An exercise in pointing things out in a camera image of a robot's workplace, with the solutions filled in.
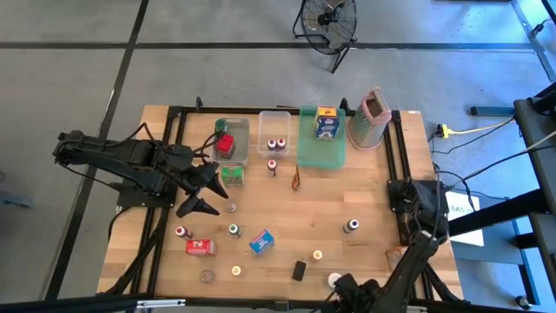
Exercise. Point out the dark side desk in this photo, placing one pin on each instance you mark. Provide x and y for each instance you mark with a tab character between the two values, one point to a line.
536	182

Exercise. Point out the grey plastic bin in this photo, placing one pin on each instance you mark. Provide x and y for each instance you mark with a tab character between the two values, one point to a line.
241	139

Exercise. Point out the purple food colouring bottle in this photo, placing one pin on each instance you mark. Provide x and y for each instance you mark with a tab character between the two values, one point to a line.
272	144

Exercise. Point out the green food colouring bottle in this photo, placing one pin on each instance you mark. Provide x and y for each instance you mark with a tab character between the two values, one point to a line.
234	229

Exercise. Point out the white paper sheet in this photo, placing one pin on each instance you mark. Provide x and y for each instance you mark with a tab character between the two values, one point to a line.
467	226

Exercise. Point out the yellow Corn Pops box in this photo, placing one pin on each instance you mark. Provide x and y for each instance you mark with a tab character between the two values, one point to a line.
326	112

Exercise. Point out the red spice tin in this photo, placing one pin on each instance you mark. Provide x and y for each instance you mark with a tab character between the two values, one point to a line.
225	145

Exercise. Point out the silver metal bracket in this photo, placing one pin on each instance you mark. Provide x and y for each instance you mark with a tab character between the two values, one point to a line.
160	303

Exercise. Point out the dark green pepper tin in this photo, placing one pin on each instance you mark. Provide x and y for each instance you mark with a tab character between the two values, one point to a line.
299	270

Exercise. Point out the clear plastic bin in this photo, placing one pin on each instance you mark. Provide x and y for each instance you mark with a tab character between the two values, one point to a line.
274	124

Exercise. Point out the orange cereal box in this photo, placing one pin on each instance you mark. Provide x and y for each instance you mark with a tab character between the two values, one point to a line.
394	256

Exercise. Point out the teal plastic bin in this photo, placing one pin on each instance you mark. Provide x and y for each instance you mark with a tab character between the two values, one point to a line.
321	152

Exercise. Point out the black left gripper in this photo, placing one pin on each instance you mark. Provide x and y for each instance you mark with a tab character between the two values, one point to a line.
184	171

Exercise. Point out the green cereal box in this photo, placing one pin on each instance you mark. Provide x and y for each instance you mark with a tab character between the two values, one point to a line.
232	177

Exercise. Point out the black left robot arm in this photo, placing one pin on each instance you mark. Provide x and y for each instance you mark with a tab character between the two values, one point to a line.
108	156

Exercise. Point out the red cereal box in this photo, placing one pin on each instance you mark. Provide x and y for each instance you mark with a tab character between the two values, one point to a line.
200	247

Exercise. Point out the white-lid spice jar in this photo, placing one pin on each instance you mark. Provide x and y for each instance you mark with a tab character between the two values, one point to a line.
333	279

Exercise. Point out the black floor fan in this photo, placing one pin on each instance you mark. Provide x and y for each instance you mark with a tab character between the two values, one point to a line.
323	18

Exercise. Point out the blue floor bar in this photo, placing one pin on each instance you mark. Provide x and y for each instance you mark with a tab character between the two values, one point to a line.
493	111

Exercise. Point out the green-lid spice jar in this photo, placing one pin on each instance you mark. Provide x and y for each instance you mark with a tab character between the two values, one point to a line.
221	125

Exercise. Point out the black caster wheel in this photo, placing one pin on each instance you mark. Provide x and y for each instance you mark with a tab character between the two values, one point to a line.
523	302

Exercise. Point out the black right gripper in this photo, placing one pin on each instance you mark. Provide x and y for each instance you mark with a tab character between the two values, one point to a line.
356	293

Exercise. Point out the blue Rice Krispies box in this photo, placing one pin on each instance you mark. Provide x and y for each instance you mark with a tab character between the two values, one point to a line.
261	242

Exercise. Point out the blue food colouring bottle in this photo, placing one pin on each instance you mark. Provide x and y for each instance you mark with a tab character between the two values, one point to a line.
351	225

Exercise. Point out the orange snack bag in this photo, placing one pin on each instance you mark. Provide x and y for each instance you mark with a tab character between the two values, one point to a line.
295	180

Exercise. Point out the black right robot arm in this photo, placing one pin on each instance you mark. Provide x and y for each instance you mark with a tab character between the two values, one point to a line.
412	265

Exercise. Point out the red food colouring bottle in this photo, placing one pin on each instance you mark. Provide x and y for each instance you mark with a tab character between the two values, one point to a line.
281	144
182	231
272	165

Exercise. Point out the dark blue cereal box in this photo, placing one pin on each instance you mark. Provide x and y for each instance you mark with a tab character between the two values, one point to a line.
327	128

